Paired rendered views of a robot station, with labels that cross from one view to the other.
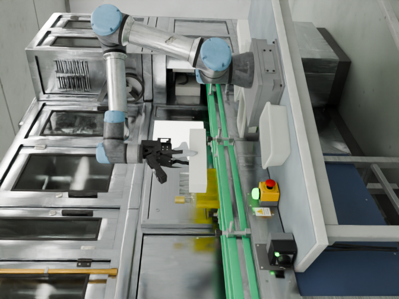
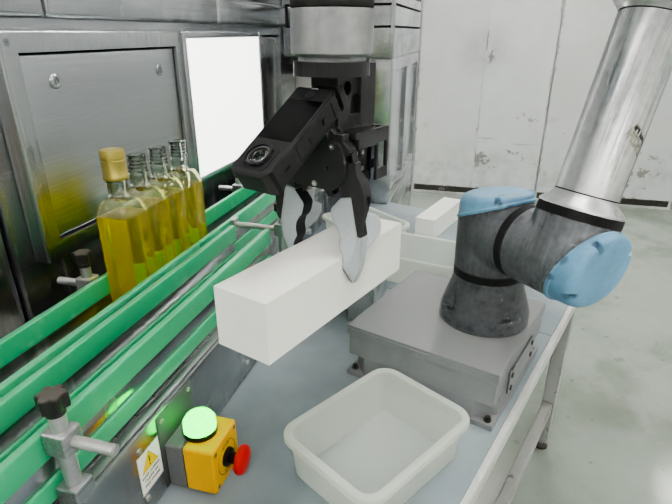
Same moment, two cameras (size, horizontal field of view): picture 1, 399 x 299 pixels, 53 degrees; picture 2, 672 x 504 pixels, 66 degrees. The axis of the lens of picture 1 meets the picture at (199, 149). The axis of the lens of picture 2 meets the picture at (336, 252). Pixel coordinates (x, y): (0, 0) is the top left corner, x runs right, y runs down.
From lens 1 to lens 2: 103 cm
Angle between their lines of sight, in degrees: 29
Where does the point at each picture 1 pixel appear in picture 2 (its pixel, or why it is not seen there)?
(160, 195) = (100, 81)
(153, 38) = (649, 89)
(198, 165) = (319, 300)
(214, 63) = (582, 276)
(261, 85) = (496, 382)
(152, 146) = (356, 108)
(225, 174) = not seen: hidden behind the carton
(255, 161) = not seen: hidden behind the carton
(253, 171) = (234, 357)
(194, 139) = (380, 250)
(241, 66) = (512, 305)
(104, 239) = not seen: outside the picture
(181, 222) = (34, 169)
